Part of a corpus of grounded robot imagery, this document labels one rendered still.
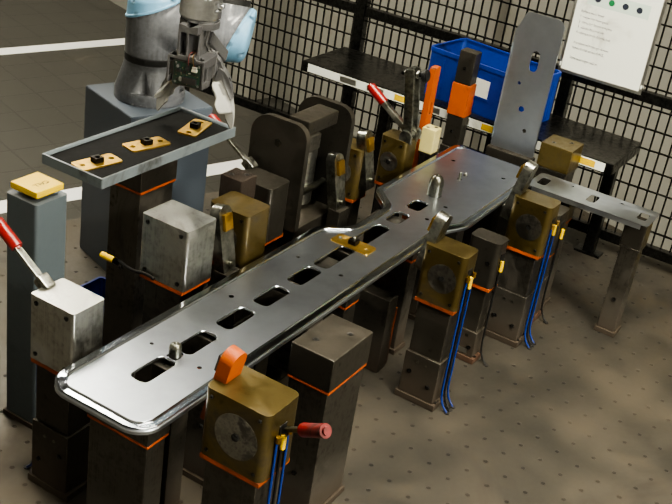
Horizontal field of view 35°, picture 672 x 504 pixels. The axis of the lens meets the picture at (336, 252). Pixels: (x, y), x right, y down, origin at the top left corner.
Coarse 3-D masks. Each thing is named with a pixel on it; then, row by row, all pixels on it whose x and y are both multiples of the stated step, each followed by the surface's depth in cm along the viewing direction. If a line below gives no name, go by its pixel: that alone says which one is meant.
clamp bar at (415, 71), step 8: (408, 72) 238; (416, 72) 238; (424, 72) 236; (408, 80) 238; (416, 80) 240; (424, 80) 237; (408, 88) 239; (416, 88) 241; (408, 96) 240; (416, 96) 242; (408, 104) 240; (416, 104) 242; (408, 112) 241; (416, 112) 243; (408, 120) 242; (416, 120) 244; (408, 128) 242; (416, 128) 244; (416, 136) 245
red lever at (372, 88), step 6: (372, 84) 245; (372, 90) 245; (378, 90) 245; (378, 96) 245; (384, 96) 245; (378, 102) 245; (384, 102) 245; (384, 108) 245; (390, 108) 244; (390, 114) 245; (396, 114) 244; (396, 120) 244; (402, 120) 245; (402, 126) 244
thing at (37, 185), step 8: (24, 176) 174; (32, 176) 175; (40, 176) 175; (48, 176) 176; (16, 184) 172; (24, 184) 172; (32, 184) 172; (40, 184) 172; (48, 184) 173; (56, 184) 173; (24, 192) 171; (32, 192) 170; (40, 192) 170; (48, 192) 172
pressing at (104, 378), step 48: (384, 192) 229; (480, 192) 237; (384, 240) 209; (240, 288) 184; (288, 288) 187; (336, 288) 189; (144, 336) 167; (192, 336) 169; (240, 336) 171; (288, 336) 174; (96, 384) 154; (144, 384) 156; (192, 384) 157; (144, 432) 147
